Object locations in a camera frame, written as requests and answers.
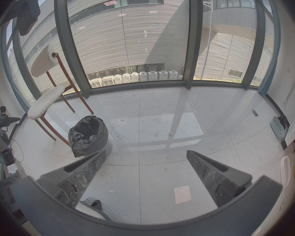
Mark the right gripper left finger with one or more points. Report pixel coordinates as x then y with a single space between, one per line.
73 181

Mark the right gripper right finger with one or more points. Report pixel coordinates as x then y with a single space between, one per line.
216 178

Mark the black plastic bag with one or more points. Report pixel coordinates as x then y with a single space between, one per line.
88 136

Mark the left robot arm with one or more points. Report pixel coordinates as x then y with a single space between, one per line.
7 156

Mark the blue-green curtain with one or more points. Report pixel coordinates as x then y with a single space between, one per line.
21 97
270 70

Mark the white wooden chair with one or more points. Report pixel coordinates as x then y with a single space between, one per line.
45 102

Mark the pale green plastic object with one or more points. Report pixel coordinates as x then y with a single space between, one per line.
277 128

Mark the window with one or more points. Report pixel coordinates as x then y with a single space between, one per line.
191 33

